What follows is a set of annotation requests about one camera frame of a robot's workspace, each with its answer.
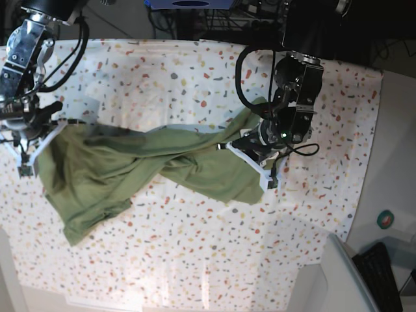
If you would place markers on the green tape roll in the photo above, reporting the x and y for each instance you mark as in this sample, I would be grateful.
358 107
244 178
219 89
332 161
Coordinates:
385 219

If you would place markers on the black keyboard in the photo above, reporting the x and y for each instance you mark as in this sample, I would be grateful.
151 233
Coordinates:
374 265

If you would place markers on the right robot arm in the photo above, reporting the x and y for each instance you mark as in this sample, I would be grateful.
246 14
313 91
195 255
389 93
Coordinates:
24 75

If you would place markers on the green t-shirt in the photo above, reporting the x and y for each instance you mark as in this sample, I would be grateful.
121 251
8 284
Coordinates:
90 175

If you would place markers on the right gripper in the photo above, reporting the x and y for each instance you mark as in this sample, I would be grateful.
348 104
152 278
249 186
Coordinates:
30 125

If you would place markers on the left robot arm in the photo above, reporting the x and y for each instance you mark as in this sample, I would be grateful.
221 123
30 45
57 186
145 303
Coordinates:
308 29

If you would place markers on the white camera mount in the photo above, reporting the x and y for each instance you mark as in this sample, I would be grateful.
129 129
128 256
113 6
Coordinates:
268 178
26 145

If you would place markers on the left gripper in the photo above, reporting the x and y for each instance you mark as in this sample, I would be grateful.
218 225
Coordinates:
267 141

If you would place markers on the terrazzo patterned tablecloth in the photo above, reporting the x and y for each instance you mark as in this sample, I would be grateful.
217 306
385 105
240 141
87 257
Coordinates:
173 247

